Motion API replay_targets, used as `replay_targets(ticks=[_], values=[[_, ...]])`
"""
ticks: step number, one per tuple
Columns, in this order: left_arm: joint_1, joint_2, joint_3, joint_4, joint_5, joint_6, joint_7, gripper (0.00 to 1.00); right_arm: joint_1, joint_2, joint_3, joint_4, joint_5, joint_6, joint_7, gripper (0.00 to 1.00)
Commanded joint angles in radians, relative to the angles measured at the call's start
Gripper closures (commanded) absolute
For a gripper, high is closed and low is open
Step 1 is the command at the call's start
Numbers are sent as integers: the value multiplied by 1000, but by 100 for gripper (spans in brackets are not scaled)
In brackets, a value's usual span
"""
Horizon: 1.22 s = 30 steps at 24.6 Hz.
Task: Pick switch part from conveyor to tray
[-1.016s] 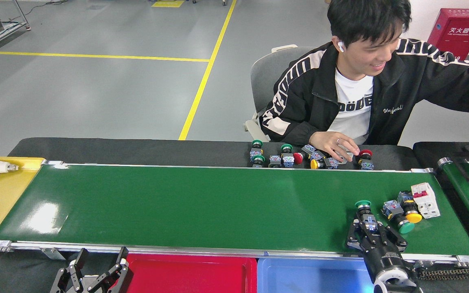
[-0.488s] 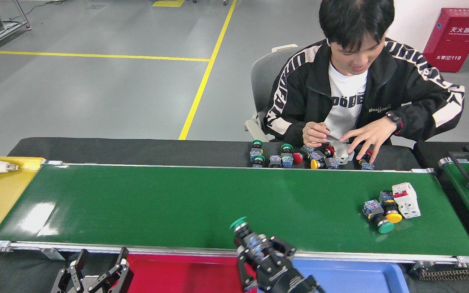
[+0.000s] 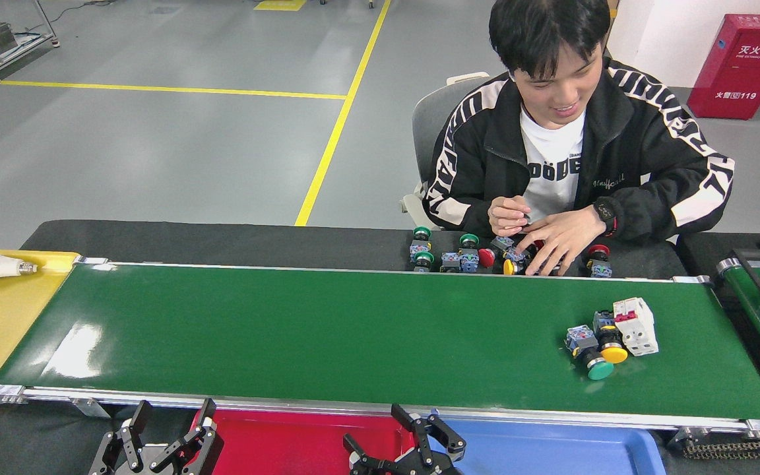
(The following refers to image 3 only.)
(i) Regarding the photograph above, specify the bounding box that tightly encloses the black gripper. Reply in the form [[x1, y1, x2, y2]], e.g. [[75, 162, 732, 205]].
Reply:
[[343, 404, 466, 475], [88, 398, 225, 475]]

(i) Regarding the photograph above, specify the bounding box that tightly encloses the white circuit breaker red lever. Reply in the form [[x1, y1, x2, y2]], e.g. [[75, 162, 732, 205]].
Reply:
[[613, 297, 660, 358]]

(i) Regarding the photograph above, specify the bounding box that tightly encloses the wide green conveyor belt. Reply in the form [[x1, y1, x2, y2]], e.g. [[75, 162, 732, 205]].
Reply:
[[0, 256, 760, 439]]

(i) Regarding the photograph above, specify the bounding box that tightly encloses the person's right hand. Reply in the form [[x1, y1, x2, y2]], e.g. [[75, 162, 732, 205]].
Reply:
[[488, 196, 532, 237]]

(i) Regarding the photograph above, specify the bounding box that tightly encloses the person's left hand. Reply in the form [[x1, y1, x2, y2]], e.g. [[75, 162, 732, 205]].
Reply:
[[515, 206, 608, 276]]

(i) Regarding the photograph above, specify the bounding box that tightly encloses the blue plastic bin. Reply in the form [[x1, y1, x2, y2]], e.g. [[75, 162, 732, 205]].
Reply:
[[420, 417, 668, 475]]

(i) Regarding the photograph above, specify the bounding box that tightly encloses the red plastic bin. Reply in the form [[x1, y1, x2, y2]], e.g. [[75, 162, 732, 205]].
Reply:
[[189, 408, 420, 475]]

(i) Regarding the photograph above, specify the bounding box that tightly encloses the black wrist watch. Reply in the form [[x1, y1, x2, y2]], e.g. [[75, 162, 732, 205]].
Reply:
[[592, 198, 618, 237]]

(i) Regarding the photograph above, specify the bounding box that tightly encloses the person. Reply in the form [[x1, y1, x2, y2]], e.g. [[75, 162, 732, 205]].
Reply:
[[423, 0, 735, 243]]

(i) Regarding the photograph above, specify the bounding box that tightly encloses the grey office chair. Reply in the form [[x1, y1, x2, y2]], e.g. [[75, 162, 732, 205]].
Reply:
[[401, 71, 493, 230]]

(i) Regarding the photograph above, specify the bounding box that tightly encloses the metal rack on wheels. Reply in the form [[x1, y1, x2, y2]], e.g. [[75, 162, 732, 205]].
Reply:
[[0, 0, 61, 90]]

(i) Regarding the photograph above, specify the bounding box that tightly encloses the red fire extinguisher box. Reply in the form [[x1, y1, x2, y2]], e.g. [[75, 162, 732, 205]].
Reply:
[[687, 13, 760, 121]]

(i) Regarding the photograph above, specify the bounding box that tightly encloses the black drive chain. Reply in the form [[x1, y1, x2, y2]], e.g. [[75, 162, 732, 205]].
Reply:
[[674, 429, 760, 460]]

